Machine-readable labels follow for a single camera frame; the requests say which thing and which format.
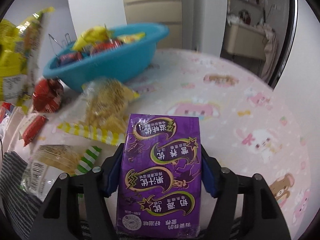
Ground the green striped noodle snack bag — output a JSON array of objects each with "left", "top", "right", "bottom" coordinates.
[{"left": 21, "top": 145, "right": 102, "bottom": 201}]

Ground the purple milk carton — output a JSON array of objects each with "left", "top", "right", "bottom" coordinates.
[{"left": 117, "top": 114, "right": 201, "bottom": 239}]

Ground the yellow striped noodle snack bag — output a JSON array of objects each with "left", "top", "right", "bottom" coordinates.
[{"left": 57, "top": 77, "right": 140, "bottom": 146}]

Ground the yellow potato chip bag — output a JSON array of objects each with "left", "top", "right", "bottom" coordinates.
[{"left": 117, "top": 32, "right": 146, "bottom": 44}]

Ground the small red snack packet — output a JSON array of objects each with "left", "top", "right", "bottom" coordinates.
[{"left": 20, "top": 115, "right": 48, "bottom": 146}]

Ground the pink cartoon tablecloth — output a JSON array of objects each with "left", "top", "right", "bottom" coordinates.
[{"left": 7, "top": 48, "right": 312, "bottom": 240}]

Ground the red puffed snack bag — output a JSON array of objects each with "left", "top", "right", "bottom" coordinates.
[{"left": 33, "top": 79, "right": 64, "bottom": 113}]

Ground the dark blue snack bag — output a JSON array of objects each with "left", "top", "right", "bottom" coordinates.
[{"left": 57, "top": 51, "right": 83, "bottom": 67}]

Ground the blue plastic basin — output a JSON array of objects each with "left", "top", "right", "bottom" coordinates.
[{"left": 42, "top": 23, "right": 169, "bottom": 93}]

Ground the orange blue snack bag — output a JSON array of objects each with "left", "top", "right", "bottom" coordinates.
[{"left": 90, "top": 38, "right": 123, "bottom": 55}]

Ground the beige washing cabinet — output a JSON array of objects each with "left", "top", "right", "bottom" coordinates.
[{"left": 222, "top": 23, "right": 267, "bottom": 61}]

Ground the yellow chip bag back side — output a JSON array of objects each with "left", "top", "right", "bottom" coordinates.
[{"left": 72, "top": 26, "right": 114, "bottom": 51}]

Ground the beige refrigerator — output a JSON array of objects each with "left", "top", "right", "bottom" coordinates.
[{"left": 123, "top": 0, "right": 182, "bottom": 48}]

